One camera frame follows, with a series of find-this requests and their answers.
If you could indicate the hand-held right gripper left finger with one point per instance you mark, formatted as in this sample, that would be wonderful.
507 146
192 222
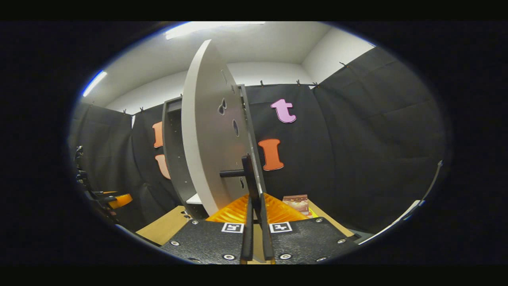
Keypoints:
248 238

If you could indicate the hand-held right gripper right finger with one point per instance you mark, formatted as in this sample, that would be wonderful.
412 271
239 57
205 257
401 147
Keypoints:
266 238

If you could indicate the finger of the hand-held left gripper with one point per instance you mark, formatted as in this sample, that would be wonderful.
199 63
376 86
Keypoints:
121 200

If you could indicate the grey cabinet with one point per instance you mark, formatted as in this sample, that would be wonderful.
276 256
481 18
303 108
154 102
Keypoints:
174 159

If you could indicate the white cabinet door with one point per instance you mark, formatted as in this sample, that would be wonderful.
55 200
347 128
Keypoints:
206 139

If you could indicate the brown printed box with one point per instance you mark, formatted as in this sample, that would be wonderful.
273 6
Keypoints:
297 203

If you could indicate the ceiling light strip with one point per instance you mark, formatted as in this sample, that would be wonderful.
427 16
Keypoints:
94 82

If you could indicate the black backdrop cloth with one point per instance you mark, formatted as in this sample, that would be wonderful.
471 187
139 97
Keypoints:
357 159

